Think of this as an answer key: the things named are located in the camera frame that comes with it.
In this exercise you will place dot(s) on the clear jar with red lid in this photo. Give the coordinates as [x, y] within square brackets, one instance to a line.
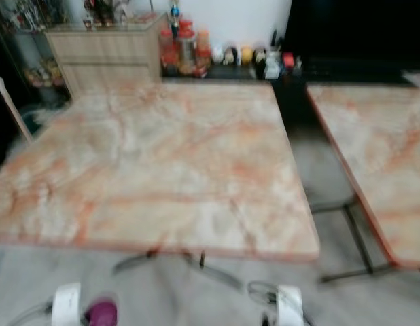
[185, 51]

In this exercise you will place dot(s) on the small white box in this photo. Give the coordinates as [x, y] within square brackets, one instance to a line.
[273, 65]

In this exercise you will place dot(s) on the purple round cup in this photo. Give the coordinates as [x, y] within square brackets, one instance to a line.
[102, 314]

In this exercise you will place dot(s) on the small red container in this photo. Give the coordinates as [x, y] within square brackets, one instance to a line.
[289, 60]

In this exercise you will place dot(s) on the light wooden drawer cabinet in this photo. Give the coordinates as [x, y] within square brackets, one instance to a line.
[108, 58]

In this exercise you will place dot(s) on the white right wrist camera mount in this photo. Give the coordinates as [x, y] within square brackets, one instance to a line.
[290, 307]

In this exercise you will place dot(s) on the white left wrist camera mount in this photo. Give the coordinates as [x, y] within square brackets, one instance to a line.
[66, 304]

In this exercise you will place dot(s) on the red bottle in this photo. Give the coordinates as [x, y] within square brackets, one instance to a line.
[168, 53]

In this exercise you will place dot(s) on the glass display shelf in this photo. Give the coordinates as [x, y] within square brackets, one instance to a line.
[30, 44]

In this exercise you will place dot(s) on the orange bottle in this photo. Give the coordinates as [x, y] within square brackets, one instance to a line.
[202, 47]

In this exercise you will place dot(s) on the blue topped slim figure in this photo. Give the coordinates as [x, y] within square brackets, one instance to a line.
[174, 13]

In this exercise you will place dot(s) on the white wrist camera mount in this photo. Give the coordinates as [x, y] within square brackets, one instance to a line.
[290, 307]
[66, 304]

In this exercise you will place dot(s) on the wooden chair back post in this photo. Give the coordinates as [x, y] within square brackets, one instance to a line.
[11, 105]

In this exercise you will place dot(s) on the dark figurines on cabinet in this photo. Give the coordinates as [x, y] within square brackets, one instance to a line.
[107, 12]

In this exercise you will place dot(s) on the small yellow jar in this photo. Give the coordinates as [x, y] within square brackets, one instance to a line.
[247, 54]

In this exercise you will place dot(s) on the small dark jar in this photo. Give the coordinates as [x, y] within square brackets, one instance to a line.
[260, 54]

